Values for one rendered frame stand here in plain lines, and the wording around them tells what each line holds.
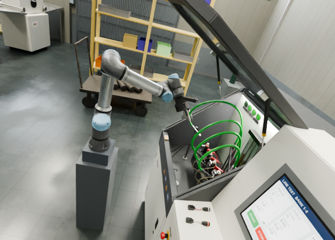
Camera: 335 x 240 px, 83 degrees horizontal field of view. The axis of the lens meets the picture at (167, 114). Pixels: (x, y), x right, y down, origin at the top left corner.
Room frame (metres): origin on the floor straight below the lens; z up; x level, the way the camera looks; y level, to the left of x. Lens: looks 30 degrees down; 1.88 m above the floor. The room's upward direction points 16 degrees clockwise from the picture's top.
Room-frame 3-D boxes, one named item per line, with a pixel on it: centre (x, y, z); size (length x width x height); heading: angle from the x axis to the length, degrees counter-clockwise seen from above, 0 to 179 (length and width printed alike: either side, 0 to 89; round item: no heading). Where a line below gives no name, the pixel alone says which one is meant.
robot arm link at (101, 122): (1.04, 0.42, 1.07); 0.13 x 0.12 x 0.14; 21
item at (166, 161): (1.04, -0.10, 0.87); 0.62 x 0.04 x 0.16; 14
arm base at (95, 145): (1.03, 0.41, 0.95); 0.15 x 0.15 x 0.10
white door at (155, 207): (1.04, -0.08, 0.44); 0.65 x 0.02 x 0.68; 14
